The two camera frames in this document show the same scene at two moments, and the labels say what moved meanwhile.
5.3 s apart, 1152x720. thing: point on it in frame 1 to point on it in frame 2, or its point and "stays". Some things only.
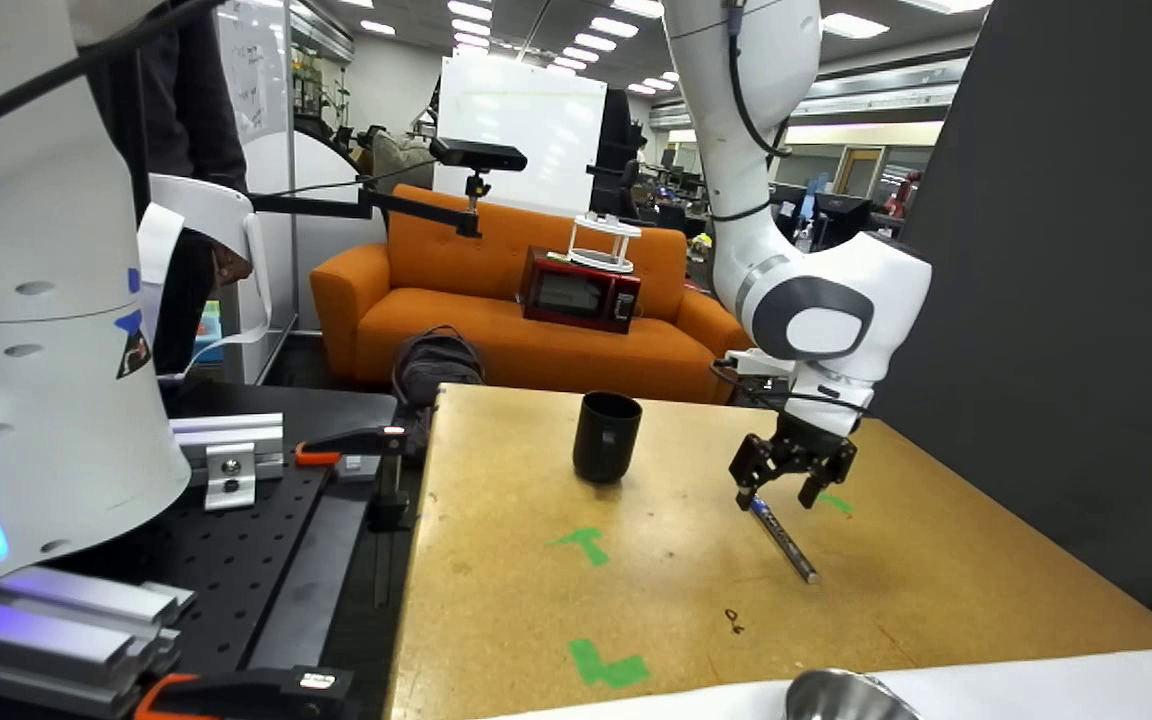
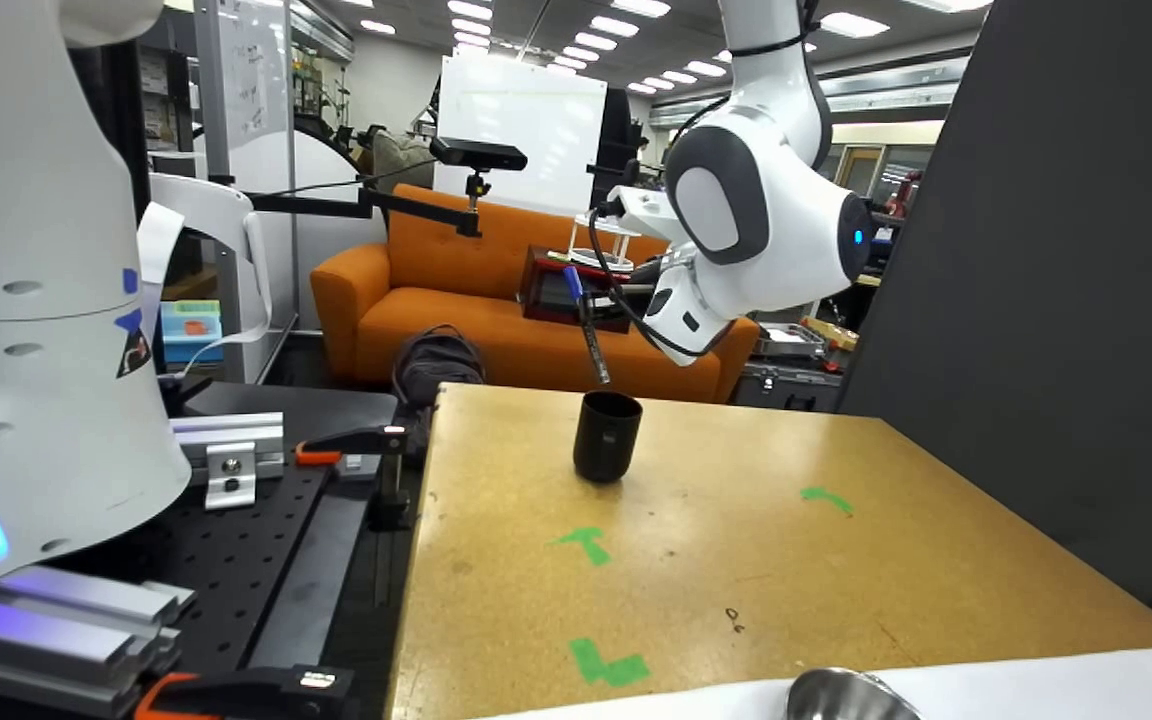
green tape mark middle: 586,541 stays
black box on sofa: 582,294 stays
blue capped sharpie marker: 810,572 to 576,286
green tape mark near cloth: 617,673 stays
